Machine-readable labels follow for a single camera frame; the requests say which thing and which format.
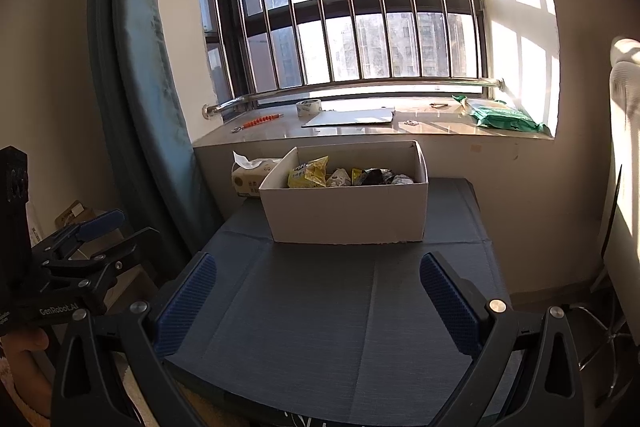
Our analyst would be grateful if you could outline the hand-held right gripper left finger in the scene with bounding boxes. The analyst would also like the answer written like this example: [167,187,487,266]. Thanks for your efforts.
[50,252,218,427]

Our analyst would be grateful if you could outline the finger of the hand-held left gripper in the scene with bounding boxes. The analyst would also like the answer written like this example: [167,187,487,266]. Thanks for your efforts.
[32,208,126,264]
[42,227,162,309]

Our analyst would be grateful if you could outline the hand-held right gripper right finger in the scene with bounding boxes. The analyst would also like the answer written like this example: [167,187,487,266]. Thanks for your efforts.
[419,252,586,427]

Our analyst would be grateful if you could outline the white cardboard box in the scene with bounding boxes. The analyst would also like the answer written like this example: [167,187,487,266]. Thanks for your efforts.
[258,140,429,244]

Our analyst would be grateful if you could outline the dark foil snack packet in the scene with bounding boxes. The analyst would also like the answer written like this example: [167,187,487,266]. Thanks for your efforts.
[361,168,396,186]

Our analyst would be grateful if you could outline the yellow chip bag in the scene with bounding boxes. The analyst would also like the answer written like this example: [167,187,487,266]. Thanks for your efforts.
[287,155,330,189]

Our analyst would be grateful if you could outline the person's left hand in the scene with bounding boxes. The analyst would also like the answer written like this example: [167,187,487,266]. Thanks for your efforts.
[0,326,57,420]

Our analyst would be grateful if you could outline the blue-grey folding mat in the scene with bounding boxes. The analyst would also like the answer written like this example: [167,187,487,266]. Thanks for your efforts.
[165,178,511,427]

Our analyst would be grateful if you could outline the tissue pack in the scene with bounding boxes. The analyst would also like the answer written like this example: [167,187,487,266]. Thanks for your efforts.
[231,151,283,198]

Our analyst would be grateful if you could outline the teal curtain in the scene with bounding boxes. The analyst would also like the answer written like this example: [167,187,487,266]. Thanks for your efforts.
[87,0,226,273]

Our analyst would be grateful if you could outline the dark printed cloth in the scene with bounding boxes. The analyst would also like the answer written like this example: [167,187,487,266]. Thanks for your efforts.
[260,409,351,427]

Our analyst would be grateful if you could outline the green plastic package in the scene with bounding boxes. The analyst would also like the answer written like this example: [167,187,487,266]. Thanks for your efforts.
[452,94,551,130]

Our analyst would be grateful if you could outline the white flat board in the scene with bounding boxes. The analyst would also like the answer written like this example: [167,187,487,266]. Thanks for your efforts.
[301,108,396,128]

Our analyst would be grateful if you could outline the white mesh office chair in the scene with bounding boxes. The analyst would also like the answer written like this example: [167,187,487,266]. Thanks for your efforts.
[570,36,640,408]

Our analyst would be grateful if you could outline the metal window guard bars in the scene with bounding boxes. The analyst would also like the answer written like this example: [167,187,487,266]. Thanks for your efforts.
[176,0,506,120]

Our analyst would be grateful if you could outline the orange beaded string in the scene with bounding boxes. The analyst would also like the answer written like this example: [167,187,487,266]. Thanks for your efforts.
[232,113,284,134]

